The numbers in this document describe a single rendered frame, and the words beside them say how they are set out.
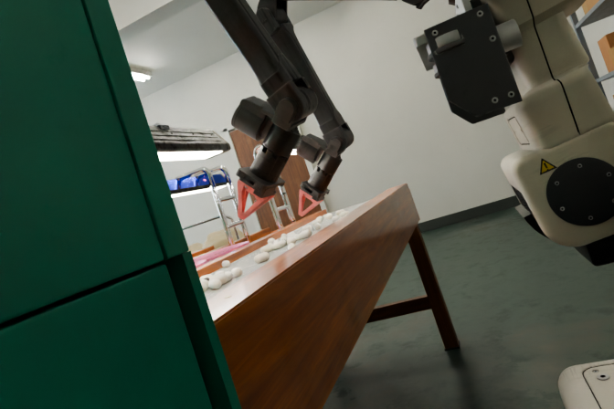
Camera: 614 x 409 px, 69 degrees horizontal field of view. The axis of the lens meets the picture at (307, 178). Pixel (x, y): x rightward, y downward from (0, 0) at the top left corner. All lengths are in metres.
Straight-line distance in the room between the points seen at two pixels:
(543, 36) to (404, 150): 4.73
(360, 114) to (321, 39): 1.08
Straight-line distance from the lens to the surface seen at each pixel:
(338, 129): 1.20
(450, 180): 5.50
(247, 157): 6.08
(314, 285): 0.71
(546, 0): 0.84
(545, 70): 0.83
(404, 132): 5.52
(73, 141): 0.34
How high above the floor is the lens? 0.85
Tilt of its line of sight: 2 degrees up
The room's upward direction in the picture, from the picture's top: 19 degrees counter-clockwise
